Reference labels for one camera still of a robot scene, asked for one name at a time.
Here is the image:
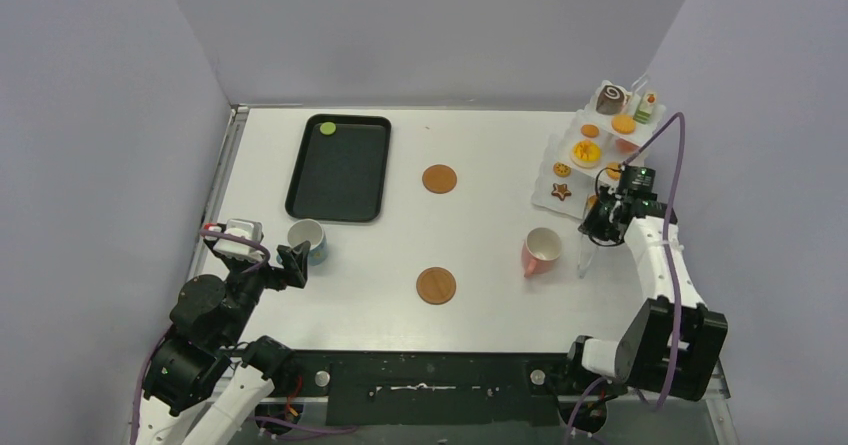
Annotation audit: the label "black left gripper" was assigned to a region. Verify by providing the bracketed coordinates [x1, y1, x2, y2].
[221, 238, 311, 343]

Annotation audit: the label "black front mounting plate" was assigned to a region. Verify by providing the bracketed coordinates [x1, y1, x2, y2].
[259, 350, 595, 427]

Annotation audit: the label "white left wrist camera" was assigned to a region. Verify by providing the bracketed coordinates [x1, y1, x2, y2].
[213, 218, 265, 262]

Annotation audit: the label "brown star cookie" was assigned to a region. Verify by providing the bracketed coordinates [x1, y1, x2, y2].
[551, 183, 572, 201]

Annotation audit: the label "small patterned orange cookie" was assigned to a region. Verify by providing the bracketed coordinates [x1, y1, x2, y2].
[552, 162, 572, 178]

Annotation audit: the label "green layered cake slice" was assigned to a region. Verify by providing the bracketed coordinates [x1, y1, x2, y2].
[633, 90, 657, 124]

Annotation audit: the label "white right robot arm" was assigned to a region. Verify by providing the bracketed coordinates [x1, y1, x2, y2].
[562, 165, 728, 401]

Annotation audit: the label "pink strawberry cake slice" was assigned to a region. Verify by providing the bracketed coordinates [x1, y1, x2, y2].
[615, 138, 640, 155]

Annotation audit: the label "orange macaron sandwich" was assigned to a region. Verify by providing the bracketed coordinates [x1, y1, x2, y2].
[611, 114, 636, 135]

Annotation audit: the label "round wooden coaster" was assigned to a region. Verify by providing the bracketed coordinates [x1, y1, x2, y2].
[416, 267, 457, 305]
[422, 164, 458, 194]

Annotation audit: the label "far round wooden coaster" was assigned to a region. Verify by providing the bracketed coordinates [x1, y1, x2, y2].
[422, 164, 458, 194]

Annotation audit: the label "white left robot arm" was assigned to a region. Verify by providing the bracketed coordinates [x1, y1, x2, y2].
[129, 222, 311, 444]

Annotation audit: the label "green round macaron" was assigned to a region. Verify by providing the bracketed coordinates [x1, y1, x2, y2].
[319, 121, 337, 136]

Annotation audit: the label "white three-tier dessert stand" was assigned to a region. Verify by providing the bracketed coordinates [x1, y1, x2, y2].
[531, 75, 666, 219]

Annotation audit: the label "small orange biscuit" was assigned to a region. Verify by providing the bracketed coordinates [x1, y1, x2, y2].
[580, 124, 600, 138]

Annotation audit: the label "metal serving tongs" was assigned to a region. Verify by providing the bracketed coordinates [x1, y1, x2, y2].
[577, 235, 599, 279]

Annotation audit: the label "black serving tray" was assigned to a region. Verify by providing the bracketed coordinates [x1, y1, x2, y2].
[284, 114, 392, 223]

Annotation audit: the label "chocolate swirl roll cake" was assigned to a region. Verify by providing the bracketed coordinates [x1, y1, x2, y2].
[595, 84, 629, 116]

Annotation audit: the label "pink ceramic cup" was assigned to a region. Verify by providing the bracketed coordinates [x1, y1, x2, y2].
[521, 227, 562, 278]

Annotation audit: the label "near round wooden coaster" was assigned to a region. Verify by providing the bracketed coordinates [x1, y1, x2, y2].
[416, 267, 457, 305]

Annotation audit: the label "plain orange round cookie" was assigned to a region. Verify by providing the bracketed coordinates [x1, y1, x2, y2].
[604, 162, 623, 181]

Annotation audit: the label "yellow fruit tart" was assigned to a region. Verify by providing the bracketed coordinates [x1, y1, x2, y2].
[571, 139, 603, 169]

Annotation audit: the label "blue patterned ceramic cup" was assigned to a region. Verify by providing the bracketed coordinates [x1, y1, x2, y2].
[287, 219, 328, 266]

